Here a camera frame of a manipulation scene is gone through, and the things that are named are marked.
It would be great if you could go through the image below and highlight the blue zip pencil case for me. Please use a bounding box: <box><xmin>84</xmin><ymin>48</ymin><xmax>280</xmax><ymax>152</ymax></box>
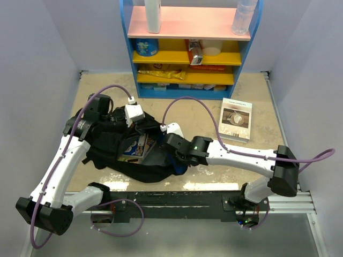
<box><xmin>171</xmin><ymin>159</ymin><xmax>188</xmax><ymax>176</ymax></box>

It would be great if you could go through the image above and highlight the blue comic book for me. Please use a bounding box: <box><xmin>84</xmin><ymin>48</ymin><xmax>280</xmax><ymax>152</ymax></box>
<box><xmin>117</xmin><ymin>134</ymin><xmax>156</xmax><ymax>164</ymax></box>

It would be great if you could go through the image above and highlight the black backpack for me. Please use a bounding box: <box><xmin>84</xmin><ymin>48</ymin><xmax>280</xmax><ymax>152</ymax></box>
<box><xmin>82</xmin><ymin>107</ymin><xmax>188</xmax><ymax>183</ymax></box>

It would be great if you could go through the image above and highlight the white coffee cover book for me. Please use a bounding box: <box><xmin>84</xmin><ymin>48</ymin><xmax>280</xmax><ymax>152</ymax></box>
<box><xmin>218</xmin><ymin>98</ymin><xmax>252</xmax><ymax>143</ymax></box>

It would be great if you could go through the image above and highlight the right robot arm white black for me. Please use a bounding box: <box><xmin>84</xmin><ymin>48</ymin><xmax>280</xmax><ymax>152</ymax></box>
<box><xmin>162</xmin><ymin>133</ymin><xmax>299</xmax><ymax>210</ymax></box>

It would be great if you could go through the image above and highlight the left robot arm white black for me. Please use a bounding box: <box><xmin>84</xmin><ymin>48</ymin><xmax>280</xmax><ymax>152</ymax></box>
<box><xmin>16</xmin><ymin>94</ymin><xmax>126</xmax><ymax>235</ymax></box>

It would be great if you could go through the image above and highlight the yellow chips bag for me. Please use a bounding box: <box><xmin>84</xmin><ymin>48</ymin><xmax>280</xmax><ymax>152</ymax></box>
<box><xmin>138</xmin><ymin>63</ymin><xmax>186</xmax><ymax>80</ymax></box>

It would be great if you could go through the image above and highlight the silver orange snack bag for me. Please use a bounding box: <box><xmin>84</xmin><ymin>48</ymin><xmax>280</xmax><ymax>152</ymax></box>
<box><xmin>188</xmin><ymin>39</ymin><xmax>203</xmax><ymax>66</ymax></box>

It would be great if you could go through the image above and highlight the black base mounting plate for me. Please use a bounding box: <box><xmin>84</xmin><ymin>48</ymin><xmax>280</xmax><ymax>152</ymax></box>
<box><xmin>79</xmin><ymin>190</ymin><xmax>269</xmax><ymax>223</ymax></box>

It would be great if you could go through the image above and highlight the blue round tin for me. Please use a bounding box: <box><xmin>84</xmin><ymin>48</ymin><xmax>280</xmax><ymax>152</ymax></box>
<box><xmin>135</xmin><ymin>38</ymin><xmax>159</xmax><ymax>57</ymax></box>

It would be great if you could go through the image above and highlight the orange flat box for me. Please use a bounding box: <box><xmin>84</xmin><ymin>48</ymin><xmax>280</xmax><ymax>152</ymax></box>
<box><xmin>189</xmin><ymin>65</ymin><xmax>226</xmax><ymax>71</ymax></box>

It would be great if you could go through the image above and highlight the blue shelf unit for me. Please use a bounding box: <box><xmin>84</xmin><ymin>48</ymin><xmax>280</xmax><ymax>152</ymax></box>
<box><xmin>120</xmin><ymin>1</ymin><xmax>263</xmax><ymax>100</ymax></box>

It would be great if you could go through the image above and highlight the white plastic tub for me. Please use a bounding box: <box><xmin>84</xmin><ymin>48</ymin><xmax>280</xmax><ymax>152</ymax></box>
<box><xmin>200</xmin><ymin>40</ymin><xmax>223</xmax><ymax>56</ymax></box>

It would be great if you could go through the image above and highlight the white carton on shelf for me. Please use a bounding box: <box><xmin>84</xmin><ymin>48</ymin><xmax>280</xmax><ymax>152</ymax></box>
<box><xmin>144</xmin><ymin>0</ymin><xmax>161</xmax><ymax>34</ymax></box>

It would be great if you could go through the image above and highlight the clear plastic bottle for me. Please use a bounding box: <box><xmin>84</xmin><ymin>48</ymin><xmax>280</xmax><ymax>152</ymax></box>
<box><xmin>232</xmin><ymin>0</ymin><xmax>258</xmax><ymax>35</ymax></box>

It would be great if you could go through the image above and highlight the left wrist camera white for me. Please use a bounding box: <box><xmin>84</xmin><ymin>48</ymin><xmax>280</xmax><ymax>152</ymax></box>
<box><xmin>124</xmin><ymin>96</ymin><xmax>145</xmax><ymax>127</ymax></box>

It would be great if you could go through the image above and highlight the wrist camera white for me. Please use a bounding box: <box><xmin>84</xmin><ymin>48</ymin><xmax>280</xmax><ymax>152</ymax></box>
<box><xmin>124</xmin><ymin>96</ymin><xmax>145</xmax><ymax>127</ymax></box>
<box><xmin>160</xmin><ymin>123</ymin><xmax>184</xmax><ymax>137</ymax></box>

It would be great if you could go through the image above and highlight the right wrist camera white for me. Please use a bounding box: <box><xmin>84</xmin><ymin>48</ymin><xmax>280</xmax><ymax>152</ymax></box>
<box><xmin>160</xmin><ymin>123</ymin><xmax>184</xmax><ymax>137</ymax></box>

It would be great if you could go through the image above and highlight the aluminium rail frame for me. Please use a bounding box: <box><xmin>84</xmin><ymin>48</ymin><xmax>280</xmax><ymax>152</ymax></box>
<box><xmin>20</xmin><ymin>70</ymin><xmax>329</xmax><ymax>257</ymax></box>

